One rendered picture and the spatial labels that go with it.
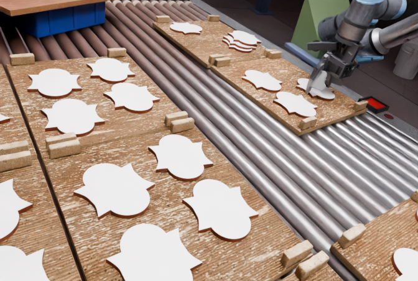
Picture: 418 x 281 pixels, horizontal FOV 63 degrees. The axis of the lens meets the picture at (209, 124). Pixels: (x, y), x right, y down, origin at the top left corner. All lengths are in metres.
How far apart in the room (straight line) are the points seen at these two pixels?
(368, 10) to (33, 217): 0.94
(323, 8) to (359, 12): 0.78
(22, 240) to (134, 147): 0.29
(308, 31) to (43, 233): 1.48
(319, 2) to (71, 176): 1.47
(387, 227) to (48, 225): 0.63
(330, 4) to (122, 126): 1.35
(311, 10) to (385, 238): 1.25
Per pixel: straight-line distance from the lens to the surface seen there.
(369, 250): 0.73
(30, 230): 0.62
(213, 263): 0.59
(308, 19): 1.78
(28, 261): 0.58
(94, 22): 1.43
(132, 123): 0.83
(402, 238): 0.79
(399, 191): 0.95
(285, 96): 1.09
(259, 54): 1.39
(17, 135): 0.81
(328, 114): 1.10
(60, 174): 0.70
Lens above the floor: 1.41
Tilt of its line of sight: 33 degrees down
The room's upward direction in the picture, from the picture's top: 13 degrees clockwise
